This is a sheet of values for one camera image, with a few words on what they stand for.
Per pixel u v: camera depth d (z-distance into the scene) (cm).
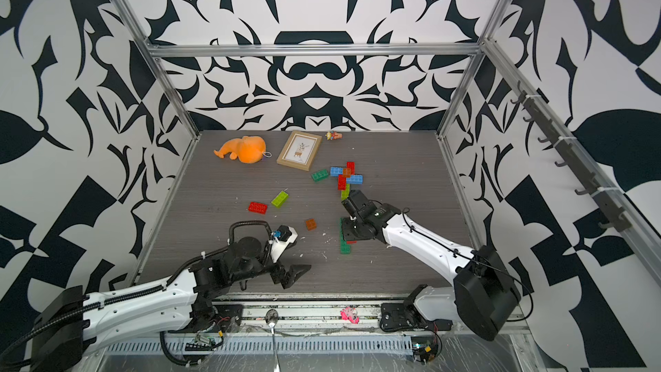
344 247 87
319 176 105
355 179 102
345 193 99
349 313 75
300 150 114
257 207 96
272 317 75
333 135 118
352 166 105
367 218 64
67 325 41
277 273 66
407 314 66
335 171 103
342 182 104
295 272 66
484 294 41
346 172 102
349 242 87
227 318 73
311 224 92
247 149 104
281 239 65
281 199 97
